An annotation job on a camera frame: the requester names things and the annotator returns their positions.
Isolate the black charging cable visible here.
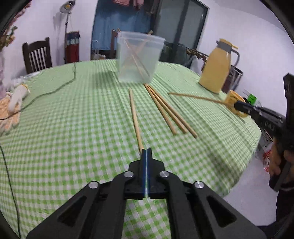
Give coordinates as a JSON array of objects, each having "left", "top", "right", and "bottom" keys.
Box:
[{"left": 0, "top": 62, "right": 77, "bottom": 238}]

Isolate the green checkered tablecloth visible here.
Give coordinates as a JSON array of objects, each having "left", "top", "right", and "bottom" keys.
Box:
[{"left": 1, "top": 60, "right": 261, "bottom": 238}]

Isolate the dried rose bouquet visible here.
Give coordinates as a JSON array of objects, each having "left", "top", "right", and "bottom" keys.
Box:
[{"left": 0, "top": 3, "right": 31, "bottom": 51}]

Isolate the pink hanging garment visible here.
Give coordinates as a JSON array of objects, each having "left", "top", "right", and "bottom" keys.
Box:
[{"left": 133, "top": 0, "right": 144, "bottom": 8}]

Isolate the pink textured vase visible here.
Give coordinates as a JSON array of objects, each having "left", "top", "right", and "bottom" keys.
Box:
[{"left": 0, "top": 52, "right": 6, "bottom": 100}]

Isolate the dark wooden chair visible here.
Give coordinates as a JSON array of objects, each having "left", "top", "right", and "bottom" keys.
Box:
[
  {"left": 109, "top": 29, "right": 118, "bottom": 59},
  {"left": 22, "top": 37, "right": 52, "bottom": 74}
]

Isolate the dark wooden chair far side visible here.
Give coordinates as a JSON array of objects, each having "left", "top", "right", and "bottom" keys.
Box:
[{"left": 109, "top": 29, "right": 118, "bottom": 59}]

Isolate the pink jacket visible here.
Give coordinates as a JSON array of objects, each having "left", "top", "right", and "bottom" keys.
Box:
[{"left": 113, "top": 0, "right": 130, "bottom": 6}]

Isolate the clear plastic container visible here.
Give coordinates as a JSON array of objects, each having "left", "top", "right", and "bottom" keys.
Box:
[{"left": 116, "top": 31, "right": 165, "bottom": 84}]

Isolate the green box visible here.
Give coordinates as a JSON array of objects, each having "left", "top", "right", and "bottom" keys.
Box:
[{"left": 247, "top": 94, "right": 257, "bottom": 106}]

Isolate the wooden chopstick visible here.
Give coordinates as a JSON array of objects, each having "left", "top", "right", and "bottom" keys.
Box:
[
  {"left": 117, "top": 30, "right": 153, "bottom": 83},
  {"left": 167, "top": 92, "right": 234, "bottom": 107},
  {"left": 144, "top": 84, "right": 177, "bottom": 135},
  {"left": 125, "top": 40, "right": 149, "bottom": 75},
  {"left": 145, "top": 84, "right": 189, "bottom": 135},
  {"left": 129, "top": 88, "right": 144, "bottom": 153},
  {"left": 148, "top": 85, "right": 198, "bottom": 139},
  {"left": 131, "top": 48, "right": 150, "bottom": 78}
]

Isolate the studio lamp on stand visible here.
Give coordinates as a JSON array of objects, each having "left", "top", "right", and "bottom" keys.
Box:
[{"left": 59, "top": 0, "right": 76, "bottom": 64}]

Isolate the yellow thermos jug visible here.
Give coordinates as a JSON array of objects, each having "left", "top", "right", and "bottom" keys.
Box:
[{"left": 198, "top": 38, "right": 240, "bottom": 94}]

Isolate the blue curtain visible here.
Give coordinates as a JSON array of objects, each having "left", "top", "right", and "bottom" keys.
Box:
[{"left": 92, "top": 0, "right": 153, "bottom": 50}]

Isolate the yellow bear mug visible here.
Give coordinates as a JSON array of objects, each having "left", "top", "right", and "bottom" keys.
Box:
[{"left": 224, "top": 90, "right": 248, "bottom": 118}]

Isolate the white knit glove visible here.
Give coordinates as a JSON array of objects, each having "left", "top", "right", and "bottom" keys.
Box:
[{"left": 8, "top": 84, "right": 30, "bottom": 113}]

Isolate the dark sliding glass door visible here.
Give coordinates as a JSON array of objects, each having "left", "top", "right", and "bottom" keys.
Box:
[{"left": 91, "top": 1, "right": 208, "bottom": 58}]

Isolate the beige knit glove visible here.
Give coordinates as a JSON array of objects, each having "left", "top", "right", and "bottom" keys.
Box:
[{"left": 0, "top": 93, "right": 21, "bottom": 135}]

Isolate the right hand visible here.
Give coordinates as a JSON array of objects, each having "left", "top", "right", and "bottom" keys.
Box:
[{"left": 269, "top": 138, "right": 281, "bottom": 177}]

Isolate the white tissue packet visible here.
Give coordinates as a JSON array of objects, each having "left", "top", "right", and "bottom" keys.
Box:
[{"left": 11, "top": 71, "right": 40, "bottom": 87}]

